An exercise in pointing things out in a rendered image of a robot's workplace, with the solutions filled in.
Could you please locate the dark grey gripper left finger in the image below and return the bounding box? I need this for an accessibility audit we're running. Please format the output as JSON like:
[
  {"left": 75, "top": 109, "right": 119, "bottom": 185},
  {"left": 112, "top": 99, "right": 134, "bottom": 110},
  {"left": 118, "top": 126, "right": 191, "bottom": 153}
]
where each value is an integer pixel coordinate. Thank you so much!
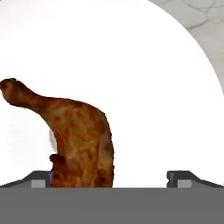
[{"left": 0, "top": 170, "right": 54, "bottom": 189}]

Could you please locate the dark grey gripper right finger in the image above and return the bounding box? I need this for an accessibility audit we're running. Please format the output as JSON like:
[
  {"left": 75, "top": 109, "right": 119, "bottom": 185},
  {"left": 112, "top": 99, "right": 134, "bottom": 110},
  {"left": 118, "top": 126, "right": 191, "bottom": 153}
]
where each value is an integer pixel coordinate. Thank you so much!
[{"left": 166, "top": 170, "right": 224, "bottom": 189}]

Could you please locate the brown chicken drumstick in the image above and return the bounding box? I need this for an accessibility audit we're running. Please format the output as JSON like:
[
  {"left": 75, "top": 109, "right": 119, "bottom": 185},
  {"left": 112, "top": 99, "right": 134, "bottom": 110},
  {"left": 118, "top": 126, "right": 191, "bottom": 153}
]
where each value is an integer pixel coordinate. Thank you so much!
[{"left": 0, "top": 77, "right": 115, "bottom": 188}]

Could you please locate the round white plate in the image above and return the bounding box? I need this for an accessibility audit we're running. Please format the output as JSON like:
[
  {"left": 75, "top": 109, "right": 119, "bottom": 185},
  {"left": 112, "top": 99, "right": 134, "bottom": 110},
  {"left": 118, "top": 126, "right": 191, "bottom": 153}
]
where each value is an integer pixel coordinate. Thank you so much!
[{"left": 0, "top": 0, "right": 224, "bottom": 188}]

